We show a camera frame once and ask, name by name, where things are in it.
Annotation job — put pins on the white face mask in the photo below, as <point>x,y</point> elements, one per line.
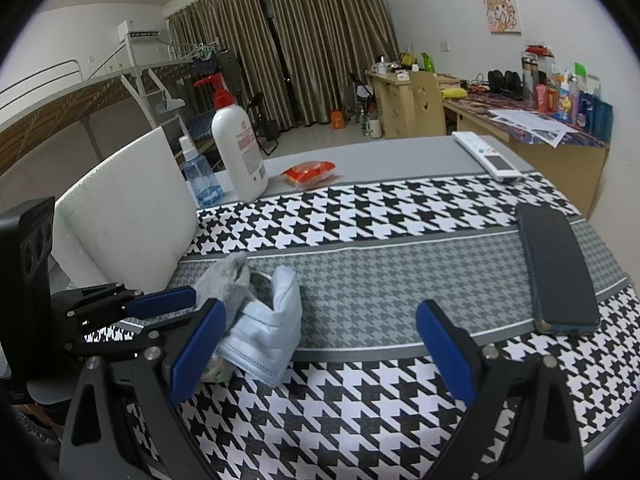
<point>268,327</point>

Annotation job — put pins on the wooden smiley chair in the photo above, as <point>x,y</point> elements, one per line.
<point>428,117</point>

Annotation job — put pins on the blue toiletry bottle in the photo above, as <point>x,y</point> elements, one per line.
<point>595,116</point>

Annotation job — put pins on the brown curtains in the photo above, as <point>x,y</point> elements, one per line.
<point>298,53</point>

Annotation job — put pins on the grey sock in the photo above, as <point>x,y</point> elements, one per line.
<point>227,280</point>

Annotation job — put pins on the orange bag on floor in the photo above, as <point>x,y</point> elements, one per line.
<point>337,120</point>

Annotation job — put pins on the white air conditioner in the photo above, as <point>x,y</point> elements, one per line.
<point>128,29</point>

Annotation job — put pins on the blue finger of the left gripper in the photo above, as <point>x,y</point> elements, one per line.
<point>160,303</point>

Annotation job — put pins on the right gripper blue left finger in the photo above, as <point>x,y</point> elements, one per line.
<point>191,346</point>

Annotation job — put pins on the white foam box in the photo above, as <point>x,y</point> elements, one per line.
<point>129,220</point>

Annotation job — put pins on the cartoon girl poster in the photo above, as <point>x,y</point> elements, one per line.
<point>502,16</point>

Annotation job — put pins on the black headphones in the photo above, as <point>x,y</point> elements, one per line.
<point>507,84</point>

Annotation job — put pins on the black smartphone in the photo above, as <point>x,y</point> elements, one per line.
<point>563,298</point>

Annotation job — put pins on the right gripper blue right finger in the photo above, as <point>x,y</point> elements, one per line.
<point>452,349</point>

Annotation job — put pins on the printed paper sheets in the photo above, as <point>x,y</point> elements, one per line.
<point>540,126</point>

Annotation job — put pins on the white remote control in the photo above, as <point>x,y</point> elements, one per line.
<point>495,164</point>

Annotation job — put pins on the white pump lotion bottle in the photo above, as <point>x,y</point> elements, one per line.
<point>236,142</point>

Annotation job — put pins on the blue spray bottle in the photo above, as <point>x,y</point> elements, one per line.
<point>203,182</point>

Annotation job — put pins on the red snack packet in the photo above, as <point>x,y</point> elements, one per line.
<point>308,174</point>

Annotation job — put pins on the metal bunk bed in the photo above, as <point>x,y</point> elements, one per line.
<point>142,70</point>

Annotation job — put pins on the wooden desk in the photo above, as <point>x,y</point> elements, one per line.
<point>575,166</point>

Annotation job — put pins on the houndstooth table cloth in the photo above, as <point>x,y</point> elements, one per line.
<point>362,399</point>

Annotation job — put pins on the black folding chair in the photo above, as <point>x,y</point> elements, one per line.
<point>266,130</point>

